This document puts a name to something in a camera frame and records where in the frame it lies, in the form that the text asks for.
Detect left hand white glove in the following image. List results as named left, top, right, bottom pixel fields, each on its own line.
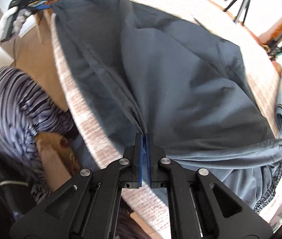
left=0, top=7, right=32, bottom=46

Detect beige plaid bed blanket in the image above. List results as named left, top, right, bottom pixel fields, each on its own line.
left=49, top=0, right=282, bottom=239

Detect striped purple clothed leg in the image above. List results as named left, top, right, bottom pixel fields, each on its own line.
left=0, top=66, right=77, bottom=203

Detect dark grey pants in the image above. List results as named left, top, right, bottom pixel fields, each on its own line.
left=50, top=0, right=282, bottom=213

